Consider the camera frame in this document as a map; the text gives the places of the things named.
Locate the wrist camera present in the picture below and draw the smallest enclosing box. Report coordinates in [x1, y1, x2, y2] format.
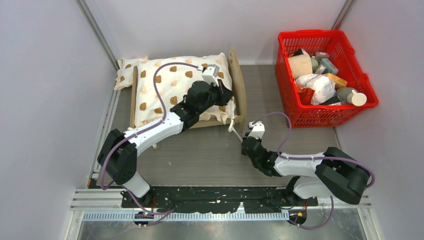
[197, 64, 220, 87]
[246, 120, 265, 140]

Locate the large bear print cushion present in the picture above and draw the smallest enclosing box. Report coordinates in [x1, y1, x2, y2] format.
[134, 53, 233, 128]

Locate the white crumpled bag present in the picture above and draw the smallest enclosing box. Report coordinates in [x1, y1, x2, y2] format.
[295, 73, 335, 105]

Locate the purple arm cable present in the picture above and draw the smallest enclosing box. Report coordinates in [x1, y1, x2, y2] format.
[99, 61, 205, 228]
[249, 111, 376, 230]

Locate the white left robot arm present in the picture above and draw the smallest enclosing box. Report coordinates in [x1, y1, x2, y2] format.
[97, 80, 234, 207]

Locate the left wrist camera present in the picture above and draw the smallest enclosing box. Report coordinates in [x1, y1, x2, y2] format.
[197, 64, 220, 87]

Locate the yellow box in basket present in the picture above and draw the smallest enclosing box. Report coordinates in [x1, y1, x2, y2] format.
[324, 73, 348, 90]

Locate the teal box in basket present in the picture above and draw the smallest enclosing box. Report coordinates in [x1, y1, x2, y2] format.
[319, 58, 339, 75]

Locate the red plastic basket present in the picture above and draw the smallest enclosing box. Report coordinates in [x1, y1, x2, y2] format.
[275, 29, 379, 128]

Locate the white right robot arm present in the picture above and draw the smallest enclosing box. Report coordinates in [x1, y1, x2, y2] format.
[241, 137, 373, 205]

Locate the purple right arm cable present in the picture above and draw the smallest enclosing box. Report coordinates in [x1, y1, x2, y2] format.
[249, 111, 376, 230]

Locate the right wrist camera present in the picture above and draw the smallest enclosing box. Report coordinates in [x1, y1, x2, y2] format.
[246, 120, 265, 140]

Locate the small bear print pillow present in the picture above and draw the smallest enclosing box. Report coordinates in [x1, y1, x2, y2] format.
[114, 56, 148, 91]

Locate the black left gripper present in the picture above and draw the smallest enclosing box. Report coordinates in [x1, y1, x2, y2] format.
[197, 79, 234, 115]

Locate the wooden pet bed frame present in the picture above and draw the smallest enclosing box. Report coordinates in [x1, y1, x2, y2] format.
[129, 46, 247, 131]

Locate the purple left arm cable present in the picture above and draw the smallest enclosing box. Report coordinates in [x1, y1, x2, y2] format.
[99, 61, 205, 228]

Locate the aluminium frame rail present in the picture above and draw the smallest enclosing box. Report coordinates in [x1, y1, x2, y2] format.
[75, 0, 119, 71]

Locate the grey bottle with beige cap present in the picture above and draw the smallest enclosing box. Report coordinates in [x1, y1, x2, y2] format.
[336, 87, 367, 107]

